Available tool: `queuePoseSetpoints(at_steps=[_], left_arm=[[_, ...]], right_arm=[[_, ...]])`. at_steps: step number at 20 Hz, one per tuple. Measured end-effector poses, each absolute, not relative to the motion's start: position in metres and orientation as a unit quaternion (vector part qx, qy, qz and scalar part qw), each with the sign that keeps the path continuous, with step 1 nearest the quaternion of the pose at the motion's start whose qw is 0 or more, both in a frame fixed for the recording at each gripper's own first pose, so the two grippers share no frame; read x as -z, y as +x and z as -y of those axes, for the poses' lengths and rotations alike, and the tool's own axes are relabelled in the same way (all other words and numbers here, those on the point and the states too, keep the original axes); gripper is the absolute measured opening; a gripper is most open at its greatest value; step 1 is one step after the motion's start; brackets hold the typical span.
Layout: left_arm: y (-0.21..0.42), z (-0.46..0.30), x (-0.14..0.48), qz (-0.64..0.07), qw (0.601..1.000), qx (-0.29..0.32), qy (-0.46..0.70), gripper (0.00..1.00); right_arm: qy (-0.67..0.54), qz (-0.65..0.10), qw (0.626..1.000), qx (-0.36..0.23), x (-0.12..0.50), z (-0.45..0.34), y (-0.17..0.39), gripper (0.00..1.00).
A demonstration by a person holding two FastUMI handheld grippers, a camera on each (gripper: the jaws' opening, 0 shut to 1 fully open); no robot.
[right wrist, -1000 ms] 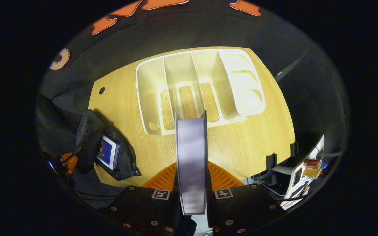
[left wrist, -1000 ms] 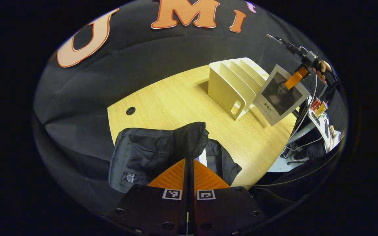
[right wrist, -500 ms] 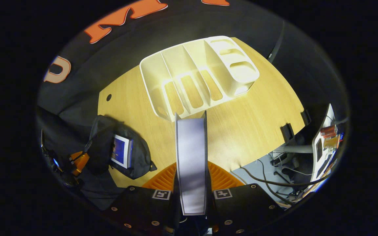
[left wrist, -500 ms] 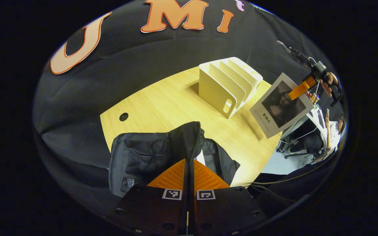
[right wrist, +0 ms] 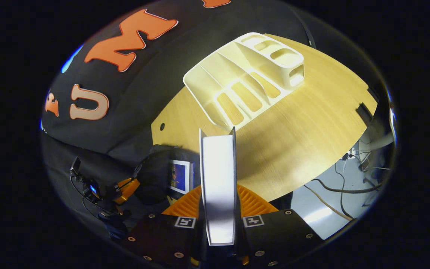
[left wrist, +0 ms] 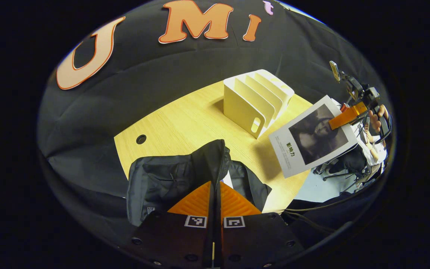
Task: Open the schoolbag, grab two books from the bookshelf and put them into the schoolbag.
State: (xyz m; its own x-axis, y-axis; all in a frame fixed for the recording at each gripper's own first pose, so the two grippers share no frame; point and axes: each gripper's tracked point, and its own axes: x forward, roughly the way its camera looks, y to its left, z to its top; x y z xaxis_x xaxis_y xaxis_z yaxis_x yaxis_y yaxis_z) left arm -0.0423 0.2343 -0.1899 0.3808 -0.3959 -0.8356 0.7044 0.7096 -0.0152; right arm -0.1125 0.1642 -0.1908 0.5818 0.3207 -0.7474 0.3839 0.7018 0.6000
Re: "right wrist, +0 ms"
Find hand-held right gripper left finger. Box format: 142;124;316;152
120;185;209;269

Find white bookshelf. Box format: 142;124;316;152
183;33;305;131

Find black table bracket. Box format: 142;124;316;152
356;103;374;126

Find grey portrait cover book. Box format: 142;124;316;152
199;127;237;246

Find black schoolbag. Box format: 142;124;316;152
135;145;200;205

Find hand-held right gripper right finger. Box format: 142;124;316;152
235;185;324;269

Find thick black cable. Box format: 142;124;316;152
305;179;387;195

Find thin black cable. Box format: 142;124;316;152
334;161;354;220

